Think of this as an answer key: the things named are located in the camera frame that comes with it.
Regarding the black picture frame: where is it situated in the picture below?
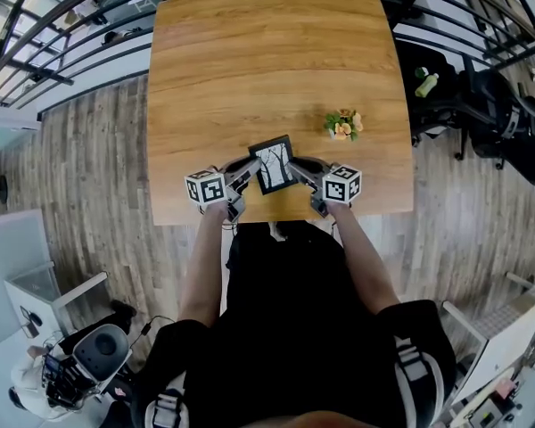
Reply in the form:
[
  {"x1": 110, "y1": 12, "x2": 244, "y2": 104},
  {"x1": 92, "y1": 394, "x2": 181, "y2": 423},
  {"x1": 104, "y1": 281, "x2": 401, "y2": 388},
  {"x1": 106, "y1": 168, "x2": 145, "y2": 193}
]
[{"x1": 247, "y1": 134, "x2": 297, "y2": 196}]

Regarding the potted orange flower plant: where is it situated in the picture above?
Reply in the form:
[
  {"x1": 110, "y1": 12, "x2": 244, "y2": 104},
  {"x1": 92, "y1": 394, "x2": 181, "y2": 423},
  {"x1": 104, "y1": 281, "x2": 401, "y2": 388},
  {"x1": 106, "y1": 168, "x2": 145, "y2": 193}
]
[{"x1": 323, "y1": 107, "x2": 365, "y2": 143}]

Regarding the person's right forearm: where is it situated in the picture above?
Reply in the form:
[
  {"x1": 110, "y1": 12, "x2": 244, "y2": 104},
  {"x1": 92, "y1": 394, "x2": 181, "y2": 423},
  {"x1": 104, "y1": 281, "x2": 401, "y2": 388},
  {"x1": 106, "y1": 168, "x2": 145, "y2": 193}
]
[{"x1": 327, "y1": 201, "x2": 401, "y2": 316}]

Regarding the person's left forearm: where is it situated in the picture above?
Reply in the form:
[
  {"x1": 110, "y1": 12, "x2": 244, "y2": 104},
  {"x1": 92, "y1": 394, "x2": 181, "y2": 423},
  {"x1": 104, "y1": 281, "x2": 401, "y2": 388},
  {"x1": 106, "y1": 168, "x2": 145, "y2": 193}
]
[{"x1": 177, "y1": 202, "x2": 233, "y2": 328}]

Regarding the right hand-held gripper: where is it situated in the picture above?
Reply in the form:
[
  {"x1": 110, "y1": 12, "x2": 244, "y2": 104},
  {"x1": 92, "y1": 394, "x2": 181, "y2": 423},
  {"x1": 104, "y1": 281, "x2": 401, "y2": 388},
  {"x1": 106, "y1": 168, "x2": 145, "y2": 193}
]
[{"x1": 289, "y1": 155, "x2": 363, "y2": 218}]

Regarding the grey-backed office chair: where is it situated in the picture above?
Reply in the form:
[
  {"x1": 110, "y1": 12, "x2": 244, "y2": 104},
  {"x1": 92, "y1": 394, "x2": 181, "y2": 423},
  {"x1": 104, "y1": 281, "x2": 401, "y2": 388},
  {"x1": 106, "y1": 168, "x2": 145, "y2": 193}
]
[{"x1": 72, "y1": 323, "x2": 133, "y2": 383}]

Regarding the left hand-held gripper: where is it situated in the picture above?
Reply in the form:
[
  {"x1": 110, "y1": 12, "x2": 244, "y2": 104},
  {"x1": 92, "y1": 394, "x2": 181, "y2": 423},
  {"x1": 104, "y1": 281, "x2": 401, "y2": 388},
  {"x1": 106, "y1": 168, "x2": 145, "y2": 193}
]
[{"x1": 184, "y1": 155, "x2": 265, "y2": 223}]

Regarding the light green bottle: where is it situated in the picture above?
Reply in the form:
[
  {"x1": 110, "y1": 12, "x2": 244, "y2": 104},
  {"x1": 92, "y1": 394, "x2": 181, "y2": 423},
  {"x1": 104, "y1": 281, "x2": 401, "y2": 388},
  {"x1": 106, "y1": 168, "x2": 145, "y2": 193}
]
[{"x1": 414, "y1": 72, "x2": 440, "y2": 99}]

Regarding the white partition panel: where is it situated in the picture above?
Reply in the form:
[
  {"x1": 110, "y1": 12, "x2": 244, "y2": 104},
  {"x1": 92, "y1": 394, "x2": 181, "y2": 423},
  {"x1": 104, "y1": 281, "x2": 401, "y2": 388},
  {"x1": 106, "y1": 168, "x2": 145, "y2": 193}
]
[{"x1": 0, "y1": 209, "x2": 57, "y2": 284}]

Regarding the white desk with phone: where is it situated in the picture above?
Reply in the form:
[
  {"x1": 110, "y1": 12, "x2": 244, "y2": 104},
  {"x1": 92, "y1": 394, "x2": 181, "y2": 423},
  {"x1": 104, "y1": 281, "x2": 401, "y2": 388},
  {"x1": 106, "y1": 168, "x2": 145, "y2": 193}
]
[{"x1": 4, "y1": 263, "x2": 111, "y2": 342}]

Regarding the black bag with pink emblem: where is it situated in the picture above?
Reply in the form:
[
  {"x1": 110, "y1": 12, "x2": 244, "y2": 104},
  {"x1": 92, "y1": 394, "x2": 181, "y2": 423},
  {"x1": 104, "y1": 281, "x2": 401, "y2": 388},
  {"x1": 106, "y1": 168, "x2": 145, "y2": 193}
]
[{"x1": 100, "y1": 370, "x2": 137, "y2": 418}]

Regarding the black office chair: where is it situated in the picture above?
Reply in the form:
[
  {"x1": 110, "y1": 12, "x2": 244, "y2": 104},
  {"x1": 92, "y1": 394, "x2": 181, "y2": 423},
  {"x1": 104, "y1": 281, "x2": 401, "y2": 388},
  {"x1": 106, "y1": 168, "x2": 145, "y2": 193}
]
[
  {"x1": 396, "y1": 40, "x2": 460, "y2": 149},
  {"x1": 454, "y1": 67, "x2": 535, "y2": 195}
]

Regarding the person's black clothing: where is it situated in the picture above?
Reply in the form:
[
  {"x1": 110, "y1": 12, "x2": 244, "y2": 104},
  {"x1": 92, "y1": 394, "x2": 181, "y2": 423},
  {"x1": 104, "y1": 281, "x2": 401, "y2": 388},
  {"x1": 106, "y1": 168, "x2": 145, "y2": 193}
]
[{"x1": 128, "y1": 219, "x2": 458, "y2": 428}]

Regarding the black camera equipment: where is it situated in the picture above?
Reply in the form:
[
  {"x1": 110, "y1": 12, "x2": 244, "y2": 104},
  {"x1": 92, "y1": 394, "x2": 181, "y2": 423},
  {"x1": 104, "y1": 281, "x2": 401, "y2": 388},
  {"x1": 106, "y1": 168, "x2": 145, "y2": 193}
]
[{"x1": 42, "y1": 352, "x2": 97, "y2": 412}]

